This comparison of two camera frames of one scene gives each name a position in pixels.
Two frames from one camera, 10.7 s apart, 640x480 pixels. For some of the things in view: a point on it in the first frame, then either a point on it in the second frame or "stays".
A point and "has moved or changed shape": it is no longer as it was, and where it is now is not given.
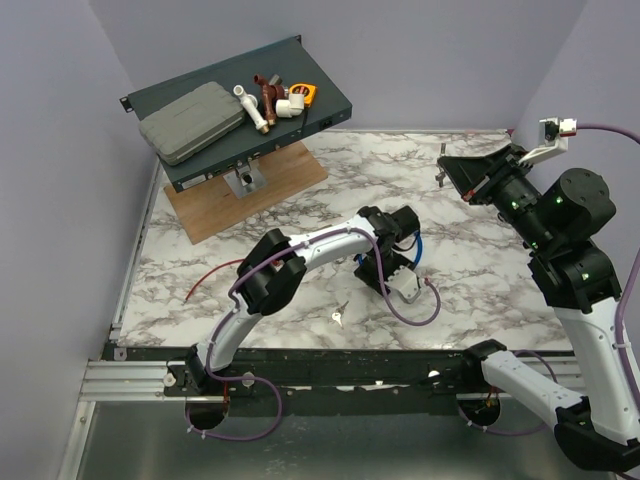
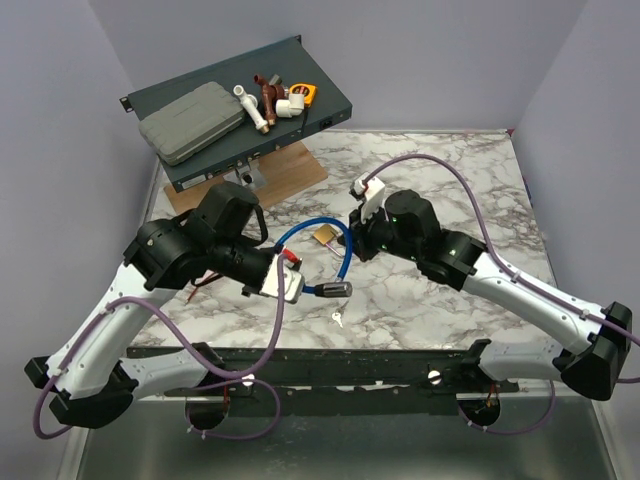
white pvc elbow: x=290 y=108 stays
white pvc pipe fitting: x=250 y=102 stays
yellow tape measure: x=307 y=90 stays
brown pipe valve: x=272 y=92 stays
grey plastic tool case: x=193 y=123 stays
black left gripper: x=367 y=275 to x=271 y=253
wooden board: x=206 y=209 stays
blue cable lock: x=418 y=259 has moved or changed shape
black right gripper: x=476 y=176 to x=359 y=233
